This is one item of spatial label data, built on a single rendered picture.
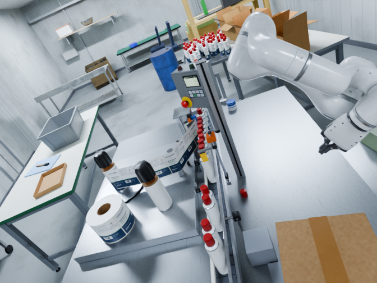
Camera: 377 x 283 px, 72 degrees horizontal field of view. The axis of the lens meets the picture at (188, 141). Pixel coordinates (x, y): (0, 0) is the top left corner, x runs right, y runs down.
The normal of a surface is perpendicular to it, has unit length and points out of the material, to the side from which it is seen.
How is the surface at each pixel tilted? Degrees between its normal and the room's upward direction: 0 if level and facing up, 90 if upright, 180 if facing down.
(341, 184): 0
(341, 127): 77
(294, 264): 0
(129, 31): 90
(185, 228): 0
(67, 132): 95
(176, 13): 90
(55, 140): 95
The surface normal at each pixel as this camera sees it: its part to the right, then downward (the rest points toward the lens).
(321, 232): -0.36, -0.78
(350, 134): -0.55, 0.54
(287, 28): 0.32, 0.57
